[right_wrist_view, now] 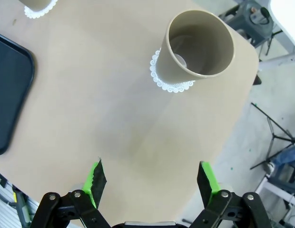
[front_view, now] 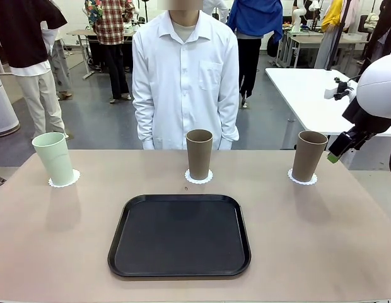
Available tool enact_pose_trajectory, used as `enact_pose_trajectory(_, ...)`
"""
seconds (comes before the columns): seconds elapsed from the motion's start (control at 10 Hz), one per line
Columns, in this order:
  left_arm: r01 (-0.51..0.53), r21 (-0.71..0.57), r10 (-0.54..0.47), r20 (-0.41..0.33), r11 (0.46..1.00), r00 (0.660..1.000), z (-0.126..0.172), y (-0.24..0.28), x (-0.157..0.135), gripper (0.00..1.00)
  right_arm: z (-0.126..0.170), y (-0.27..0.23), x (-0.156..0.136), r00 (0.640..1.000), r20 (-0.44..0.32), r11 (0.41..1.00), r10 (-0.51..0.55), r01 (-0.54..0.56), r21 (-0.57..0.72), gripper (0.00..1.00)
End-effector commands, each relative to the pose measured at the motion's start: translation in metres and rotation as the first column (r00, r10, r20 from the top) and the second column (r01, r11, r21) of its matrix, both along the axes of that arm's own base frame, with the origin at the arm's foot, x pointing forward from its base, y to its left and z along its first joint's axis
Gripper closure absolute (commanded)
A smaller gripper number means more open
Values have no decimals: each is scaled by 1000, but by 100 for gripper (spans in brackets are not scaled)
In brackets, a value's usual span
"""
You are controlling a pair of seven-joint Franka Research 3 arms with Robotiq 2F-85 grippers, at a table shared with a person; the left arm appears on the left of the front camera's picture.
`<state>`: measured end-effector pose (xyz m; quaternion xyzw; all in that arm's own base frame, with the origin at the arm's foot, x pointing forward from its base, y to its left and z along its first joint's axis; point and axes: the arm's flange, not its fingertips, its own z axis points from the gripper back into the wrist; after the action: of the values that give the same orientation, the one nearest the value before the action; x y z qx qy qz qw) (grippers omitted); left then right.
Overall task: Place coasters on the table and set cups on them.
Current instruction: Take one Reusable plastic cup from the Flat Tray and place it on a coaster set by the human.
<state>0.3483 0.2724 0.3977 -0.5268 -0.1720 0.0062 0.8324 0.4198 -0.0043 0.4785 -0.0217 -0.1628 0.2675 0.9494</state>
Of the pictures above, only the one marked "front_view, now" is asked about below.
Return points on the bystander in plaid shirt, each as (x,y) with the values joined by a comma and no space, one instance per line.
(110,25)

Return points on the bystander in blue jacket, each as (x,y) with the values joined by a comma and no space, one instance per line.
(255,15)

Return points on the black stand pole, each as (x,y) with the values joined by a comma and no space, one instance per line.
(336,41)

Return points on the bystander in grey trousers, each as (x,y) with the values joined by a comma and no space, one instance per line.
(61,63)

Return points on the hanging pink garment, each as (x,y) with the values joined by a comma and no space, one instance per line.
(350,14)

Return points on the white scalloped paper coaster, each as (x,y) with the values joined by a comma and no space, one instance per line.
(189,179)
(314,180)
(76,176)

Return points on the beige puffy jacket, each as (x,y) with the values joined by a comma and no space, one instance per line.
(371,22)

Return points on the white folding table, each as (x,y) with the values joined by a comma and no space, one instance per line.
(309,98)

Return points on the tall brown cup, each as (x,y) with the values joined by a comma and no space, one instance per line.
(199,158)
(309,158)

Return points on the bystander in dark coat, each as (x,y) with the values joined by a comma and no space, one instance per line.
(384,31)

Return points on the bystander in black tee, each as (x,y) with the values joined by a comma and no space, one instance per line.
(22,31)

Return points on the person's right forearm white sleeve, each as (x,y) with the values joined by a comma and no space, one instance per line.
(144,126)

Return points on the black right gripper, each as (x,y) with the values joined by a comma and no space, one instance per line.
(362,126)

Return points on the tall light green cup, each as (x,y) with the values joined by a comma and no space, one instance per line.
(55,161)

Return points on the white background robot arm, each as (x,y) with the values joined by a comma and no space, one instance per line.
(299,15)

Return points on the grey workbench desk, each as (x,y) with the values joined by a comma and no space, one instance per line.
(350,39)

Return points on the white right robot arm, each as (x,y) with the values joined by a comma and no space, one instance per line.
(378,85)

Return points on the small black clamp piece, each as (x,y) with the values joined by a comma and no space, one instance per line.
(337,79)

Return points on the person torso in white shirt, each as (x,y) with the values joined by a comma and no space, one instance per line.
(186,79)

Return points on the person's left forearm white sleeve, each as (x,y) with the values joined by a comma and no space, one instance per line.
(229,126)

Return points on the floral patterned shirt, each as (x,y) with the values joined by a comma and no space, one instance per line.
(94,9)

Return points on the grey desk with metal legs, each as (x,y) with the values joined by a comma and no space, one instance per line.
(80,32)

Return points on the black plastic serving tray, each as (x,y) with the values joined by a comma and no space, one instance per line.
(179,240)

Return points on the mannequin in yellow top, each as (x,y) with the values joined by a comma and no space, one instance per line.
(332,15)

